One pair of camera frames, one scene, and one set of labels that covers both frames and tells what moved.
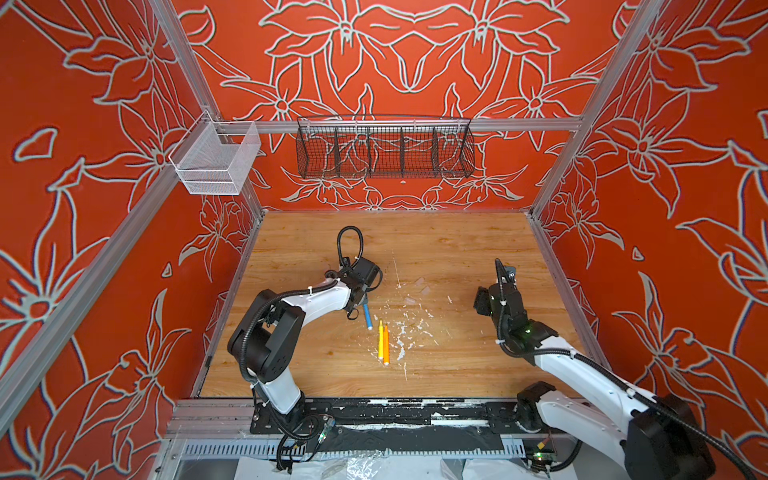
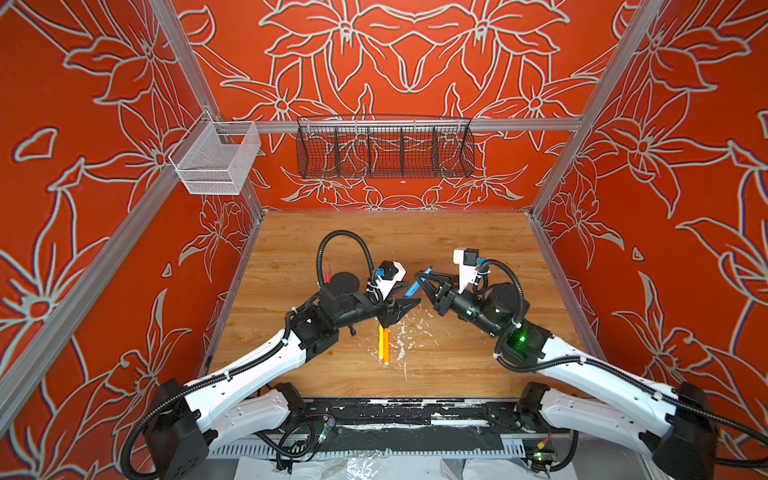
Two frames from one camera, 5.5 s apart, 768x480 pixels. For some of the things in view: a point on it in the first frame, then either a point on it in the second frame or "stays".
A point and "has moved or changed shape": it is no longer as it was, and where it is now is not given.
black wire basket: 384,147 stays
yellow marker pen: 381,340 stays
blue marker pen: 368,317 has moved or changed shape
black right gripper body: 484,297 to 447,302
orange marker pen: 386,345 stays
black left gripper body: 363,294 to 383,312
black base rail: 404,422 stays
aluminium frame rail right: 579,132 stays
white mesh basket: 215,157 stays
